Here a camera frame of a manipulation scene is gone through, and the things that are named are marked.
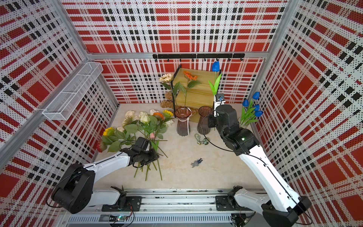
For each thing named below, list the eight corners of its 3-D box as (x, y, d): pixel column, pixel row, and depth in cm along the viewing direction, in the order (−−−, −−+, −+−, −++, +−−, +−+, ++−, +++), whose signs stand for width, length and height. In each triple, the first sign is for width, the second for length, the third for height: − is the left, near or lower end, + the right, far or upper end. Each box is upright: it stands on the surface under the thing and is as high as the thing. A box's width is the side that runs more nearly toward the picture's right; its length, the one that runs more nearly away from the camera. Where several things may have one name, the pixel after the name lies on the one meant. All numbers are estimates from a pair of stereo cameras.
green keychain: (191, 141, 101) (191, 139, 99) (195, 134, 105) (195, 133, 103) (206, 147, 98) (206, 146, 96) (209, 141, 101) (210, 139, 99)
